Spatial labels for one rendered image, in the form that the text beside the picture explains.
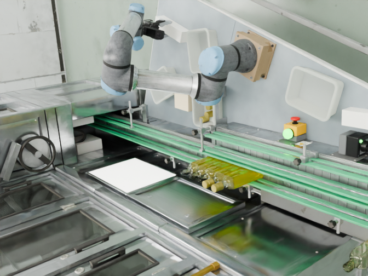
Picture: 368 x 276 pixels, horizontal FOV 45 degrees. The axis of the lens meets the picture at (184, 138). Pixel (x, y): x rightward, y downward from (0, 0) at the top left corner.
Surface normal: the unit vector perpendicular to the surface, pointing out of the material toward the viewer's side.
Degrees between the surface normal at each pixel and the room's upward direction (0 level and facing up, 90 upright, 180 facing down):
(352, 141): 0
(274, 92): 0
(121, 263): 90
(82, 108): 90
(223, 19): 0
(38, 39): 90
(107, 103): 90
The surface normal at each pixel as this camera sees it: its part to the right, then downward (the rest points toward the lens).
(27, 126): 0.63, 0.19
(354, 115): -0.77, 0.23
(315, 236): -0.06, -0.95
